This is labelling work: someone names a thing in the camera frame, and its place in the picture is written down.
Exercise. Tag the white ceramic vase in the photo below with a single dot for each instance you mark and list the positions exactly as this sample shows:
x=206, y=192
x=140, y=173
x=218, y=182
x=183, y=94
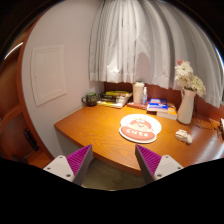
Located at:
x=185, y=110

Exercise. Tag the round cartoon mouse pad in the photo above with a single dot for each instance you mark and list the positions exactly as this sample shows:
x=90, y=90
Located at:
x=139, y=128

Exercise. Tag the wooden desk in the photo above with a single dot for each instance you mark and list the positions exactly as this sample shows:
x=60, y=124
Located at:
x=113, y=134

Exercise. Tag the yellow book under blue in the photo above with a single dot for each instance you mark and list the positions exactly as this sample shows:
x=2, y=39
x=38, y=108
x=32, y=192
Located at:
x=171, y=113

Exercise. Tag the white wall access panel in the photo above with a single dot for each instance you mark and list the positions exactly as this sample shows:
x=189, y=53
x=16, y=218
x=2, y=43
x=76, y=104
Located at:
x=47, y=73

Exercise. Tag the white cylindrical container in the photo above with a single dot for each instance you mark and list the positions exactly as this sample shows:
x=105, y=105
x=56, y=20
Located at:
x=138, y=87

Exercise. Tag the dark green mug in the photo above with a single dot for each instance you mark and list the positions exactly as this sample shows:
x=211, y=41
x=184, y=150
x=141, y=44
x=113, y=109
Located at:
x=90, y=99

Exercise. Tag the stack of books left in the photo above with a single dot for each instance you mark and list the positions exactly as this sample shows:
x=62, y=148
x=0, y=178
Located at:
x=115, y=99

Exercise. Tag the white and pink flowers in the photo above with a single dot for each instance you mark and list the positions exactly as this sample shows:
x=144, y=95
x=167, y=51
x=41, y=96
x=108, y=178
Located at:
x=186, y=79

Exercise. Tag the white sheer curtain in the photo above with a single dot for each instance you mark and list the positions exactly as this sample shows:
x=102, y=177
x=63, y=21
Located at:
x=141, y=40

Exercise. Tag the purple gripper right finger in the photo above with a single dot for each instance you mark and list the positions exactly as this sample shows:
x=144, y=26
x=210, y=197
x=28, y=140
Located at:
x=153, y=166

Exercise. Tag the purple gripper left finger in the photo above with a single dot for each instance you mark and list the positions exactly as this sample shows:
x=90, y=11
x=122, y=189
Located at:
x=72, y=167

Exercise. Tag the red flat book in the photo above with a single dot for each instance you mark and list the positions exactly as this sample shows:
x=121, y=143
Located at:
x=137, y=105

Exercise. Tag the clear spray bottle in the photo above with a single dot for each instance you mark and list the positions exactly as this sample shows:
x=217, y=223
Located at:
x=144, y=96

